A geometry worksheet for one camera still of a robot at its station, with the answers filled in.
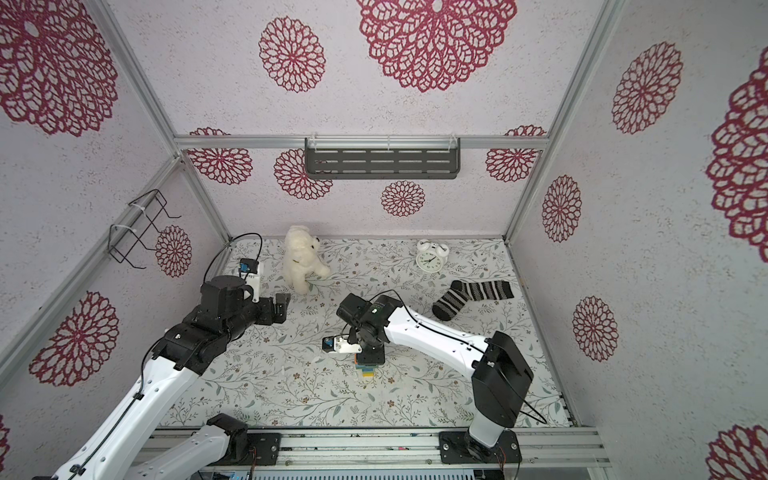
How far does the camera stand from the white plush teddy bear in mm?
940

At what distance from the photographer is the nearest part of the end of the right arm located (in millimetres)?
561

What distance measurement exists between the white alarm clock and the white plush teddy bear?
349 millimetres

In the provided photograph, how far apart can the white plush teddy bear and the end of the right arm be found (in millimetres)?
357

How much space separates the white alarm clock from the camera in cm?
104

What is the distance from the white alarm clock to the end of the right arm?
0.45m
